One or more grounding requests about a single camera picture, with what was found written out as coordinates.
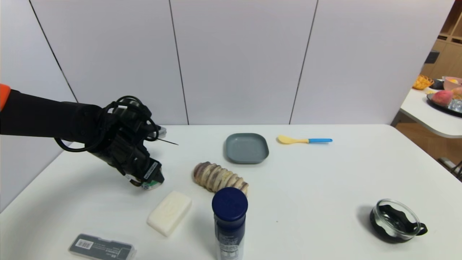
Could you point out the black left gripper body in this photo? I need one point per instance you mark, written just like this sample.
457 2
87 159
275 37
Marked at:
151 170

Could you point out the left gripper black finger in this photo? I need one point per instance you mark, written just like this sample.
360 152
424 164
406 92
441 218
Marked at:
133 181
158 177

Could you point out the gold-lidded tin can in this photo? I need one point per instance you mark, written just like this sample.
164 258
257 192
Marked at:
149 186

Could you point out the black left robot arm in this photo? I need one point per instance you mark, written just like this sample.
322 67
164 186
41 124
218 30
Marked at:
39 115

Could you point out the grey square dish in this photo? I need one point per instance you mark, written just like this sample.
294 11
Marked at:
246 148

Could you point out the white soap bar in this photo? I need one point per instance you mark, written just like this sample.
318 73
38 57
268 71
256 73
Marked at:
169 213

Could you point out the striped bread roll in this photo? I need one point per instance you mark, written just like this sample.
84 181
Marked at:
216 177

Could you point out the black case with barcode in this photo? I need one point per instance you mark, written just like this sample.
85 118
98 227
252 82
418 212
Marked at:
103 248

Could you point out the blue-capped bottle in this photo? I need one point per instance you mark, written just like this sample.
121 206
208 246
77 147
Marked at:
230 216

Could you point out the glass bowl black sleeve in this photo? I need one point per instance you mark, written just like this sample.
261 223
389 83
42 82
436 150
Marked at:
395 222

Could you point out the white round table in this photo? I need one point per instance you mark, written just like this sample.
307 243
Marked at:
426 115

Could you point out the orange basket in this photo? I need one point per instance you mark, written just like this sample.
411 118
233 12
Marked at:
421 83

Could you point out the black tray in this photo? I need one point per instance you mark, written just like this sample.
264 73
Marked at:
438 107

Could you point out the chair leg base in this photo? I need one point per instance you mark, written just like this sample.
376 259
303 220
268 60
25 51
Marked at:
451 167

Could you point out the red peach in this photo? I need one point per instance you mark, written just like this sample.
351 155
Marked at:
441 98

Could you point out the small black bowl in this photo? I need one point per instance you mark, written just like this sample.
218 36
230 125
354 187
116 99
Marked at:
437 85

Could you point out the silver foil pack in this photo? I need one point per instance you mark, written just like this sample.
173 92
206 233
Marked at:
455 105

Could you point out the pink bowl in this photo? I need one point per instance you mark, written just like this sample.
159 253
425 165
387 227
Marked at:
451 84

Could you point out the wooden shelf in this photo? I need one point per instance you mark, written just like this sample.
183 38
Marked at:
447 59

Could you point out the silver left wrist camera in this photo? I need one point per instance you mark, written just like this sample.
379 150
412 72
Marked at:
161 132

